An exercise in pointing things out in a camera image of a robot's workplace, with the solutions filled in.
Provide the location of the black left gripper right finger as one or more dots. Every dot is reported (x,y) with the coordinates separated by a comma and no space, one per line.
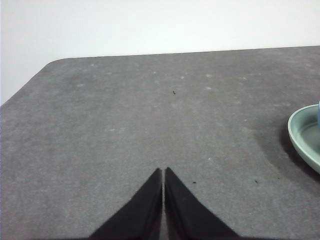
(190,217)

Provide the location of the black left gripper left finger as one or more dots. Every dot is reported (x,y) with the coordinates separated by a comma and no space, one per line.
(140,215)

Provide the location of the green round plate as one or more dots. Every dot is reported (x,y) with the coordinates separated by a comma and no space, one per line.
(300,145)

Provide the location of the blue ribbed bowl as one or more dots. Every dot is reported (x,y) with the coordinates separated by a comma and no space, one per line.
(319,112)

